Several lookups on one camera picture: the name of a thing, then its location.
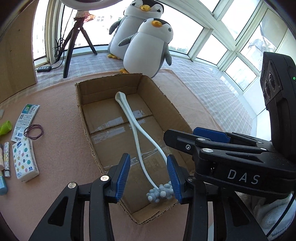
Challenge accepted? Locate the star patterned tissue pack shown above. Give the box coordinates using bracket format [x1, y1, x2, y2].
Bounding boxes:
[12, 137, 39, 182]

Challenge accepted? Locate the white blue lotion tube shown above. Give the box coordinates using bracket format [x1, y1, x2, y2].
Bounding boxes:
[0, 145, 8, 196]

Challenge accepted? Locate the small patterned stick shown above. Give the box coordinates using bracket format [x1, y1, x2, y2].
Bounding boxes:
[3, 142, 11, 178]

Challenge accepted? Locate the green tube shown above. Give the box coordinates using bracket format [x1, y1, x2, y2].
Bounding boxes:
[0, 120, 12, 136]

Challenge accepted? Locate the white barcode packet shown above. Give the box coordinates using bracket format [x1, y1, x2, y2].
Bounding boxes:
[11, 104, 40, 143]

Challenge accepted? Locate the white massage stick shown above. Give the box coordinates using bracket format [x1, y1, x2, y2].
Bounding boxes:
[114, 91, 175, 204]

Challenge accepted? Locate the brown cardboard box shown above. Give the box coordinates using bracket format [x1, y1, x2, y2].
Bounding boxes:
[76, 69, 194, 225]

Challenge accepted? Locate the front penguin plush toy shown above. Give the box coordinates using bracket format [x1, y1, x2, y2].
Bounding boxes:
[118, 18, 174, 78]

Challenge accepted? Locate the penguin plush toy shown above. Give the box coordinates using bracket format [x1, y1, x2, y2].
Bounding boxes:
[107, 0, 164, 60]
[118, 18, 174, 78]

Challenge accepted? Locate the purple hair band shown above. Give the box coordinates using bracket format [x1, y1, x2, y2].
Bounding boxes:
[23, 124, 44, 140]

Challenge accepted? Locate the small white eraser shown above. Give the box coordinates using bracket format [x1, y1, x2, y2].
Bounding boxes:
[0, 109, 4, 120]

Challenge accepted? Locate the rear penguin plush toy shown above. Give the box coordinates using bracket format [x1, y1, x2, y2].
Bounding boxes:
[107, 0, 164, 60]

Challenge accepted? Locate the wooden board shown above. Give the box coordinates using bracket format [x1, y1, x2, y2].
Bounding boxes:
[1, 1, 39, 102]

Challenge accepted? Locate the black tripod stand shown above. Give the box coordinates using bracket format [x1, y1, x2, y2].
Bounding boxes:
[62, 17, 97, 78]

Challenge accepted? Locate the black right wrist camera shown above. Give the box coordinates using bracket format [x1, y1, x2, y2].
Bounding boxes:
[260, 52, 295, 154]

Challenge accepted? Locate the black cable remote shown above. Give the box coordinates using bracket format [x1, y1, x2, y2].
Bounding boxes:
[37, 66, 52, 73]

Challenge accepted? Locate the black power cable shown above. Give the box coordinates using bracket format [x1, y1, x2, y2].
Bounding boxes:
[51, 4, 67, 70]

